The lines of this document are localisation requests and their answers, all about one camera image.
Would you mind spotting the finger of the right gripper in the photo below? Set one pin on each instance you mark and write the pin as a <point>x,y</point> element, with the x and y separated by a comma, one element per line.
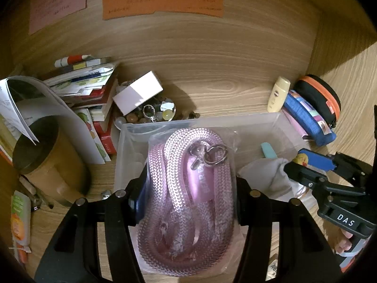
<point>321,159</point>
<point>305,176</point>

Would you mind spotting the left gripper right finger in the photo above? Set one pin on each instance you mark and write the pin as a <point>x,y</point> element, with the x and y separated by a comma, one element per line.
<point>304,253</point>

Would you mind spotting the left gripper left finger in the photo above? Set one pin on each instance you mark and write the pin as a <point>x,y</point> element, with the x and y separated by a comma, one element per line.
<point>72,254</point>

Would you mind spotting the white sock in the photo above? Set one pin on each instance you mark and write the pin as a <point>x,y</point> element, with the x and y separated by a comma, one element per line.
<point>267,176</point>

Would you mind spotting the light blue eraser bar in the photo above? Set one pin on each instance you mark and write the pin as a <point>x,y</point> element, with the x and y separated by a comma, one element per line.
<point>268,151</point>

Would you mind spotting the white round cotton pad jar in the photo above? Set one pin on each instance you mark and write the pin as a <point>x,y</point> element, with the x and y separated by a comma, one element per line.
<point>301,192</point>

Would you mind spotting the person's right hand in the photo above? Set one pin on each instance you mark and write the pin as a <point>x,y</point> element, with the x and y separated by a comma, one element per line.
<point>342,241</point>

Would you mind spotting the blue pencil pouch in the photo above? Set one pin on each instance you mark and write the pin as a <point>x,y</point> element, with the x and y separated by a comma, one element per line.
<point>309,119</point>

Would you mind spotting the clear plastic storage bin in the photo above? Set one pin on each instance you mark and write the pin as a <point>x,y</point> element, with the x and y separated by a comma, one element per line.
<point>241,135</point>

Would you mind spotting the orange green tube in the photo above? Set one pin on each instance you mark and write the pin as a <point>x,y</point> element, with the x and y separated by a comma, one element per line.
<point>20,221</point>

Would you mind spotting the black orange round case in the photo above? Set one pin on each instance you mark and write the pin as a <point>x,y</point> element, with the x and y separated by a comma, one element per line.
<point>321,96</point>

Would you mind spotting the cream lotion bottle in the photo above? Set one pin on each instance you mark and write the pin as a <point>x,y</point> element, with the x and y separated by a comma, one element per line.
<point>278,94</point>

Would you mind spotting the brown mug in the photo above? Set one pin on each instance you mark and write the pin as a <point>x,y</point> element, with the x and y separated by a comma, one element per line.
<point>52,164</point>

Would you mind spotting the open white paper booklet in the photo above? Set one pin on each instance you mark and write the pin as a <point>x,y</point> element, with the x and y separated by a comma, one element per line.
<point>23,113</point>

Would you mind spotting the bowl of trinkets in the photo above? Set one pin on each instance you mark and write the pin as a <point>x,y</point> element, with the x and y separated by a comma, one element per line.
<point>159,109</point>

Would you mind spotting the stack of books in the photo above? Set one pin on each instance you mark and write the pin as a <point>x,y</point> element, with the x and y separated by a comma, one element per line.
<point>88,86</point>

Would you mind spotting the small white box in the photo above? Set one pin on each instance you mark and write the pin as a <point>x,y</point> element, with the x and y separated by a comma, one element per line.
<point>138,93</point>

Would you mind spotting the white orange glue stick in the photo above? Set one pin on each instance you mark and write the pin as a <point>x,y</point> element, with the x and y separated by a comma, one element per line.
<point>71,60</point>

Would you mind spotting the pink sticky note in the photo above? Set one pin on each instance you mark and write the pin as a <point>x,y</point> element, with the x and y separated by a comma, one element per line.
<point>47,12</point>

